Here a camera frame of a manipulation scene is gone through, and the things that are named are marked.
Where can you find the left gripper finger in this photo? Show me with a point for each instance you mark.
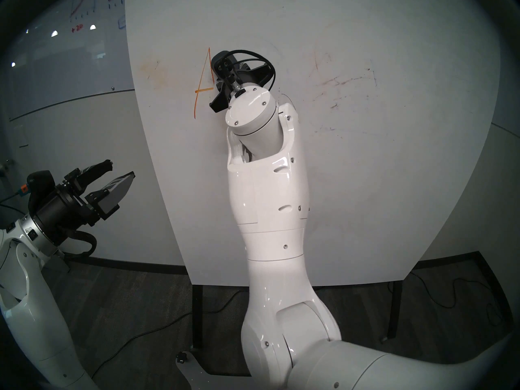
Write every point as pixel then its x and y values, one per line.
pixel 113 194
pixel 91 173

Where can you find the black whiteboard stand leg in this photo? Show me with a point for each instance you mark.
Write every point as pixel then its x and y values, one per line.
pixel 395 308
pixel 198 316

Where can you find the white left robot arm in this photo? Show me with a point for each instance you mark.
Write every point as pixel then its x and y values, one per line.
pixel 32 332

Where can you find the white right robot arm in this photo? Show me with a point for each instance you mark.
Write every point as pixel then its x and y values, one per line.
pixel 268 210

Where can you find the wall-mounted glass board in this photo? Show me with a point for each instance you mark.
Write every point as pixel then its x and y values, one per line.
pixel 61 68

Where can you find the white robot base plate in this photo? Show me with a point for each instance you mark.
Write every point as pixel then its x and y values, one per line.
pixel 215 381

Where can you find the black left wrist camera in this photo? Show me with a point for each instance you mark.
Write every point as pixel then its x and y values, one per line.
pixel 40 184

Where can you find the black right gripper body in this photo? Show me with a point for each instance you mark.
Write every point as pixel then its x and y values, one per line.
pixel 241 77

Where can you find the white freestanding whiteboard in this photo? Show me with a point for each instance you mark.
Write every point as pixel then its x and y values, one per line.
pixel 386 190

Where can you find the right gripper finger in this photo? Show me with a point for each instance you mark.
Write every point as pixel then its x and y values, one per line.
pixel 220 100
pixel 264 73

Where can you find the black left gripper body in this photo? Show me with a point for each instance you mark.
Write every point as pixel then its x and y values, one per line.
pixel 65 214

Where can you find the black base knob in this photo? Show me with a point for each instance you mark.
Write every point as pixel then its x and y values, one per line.
pixel 181 357

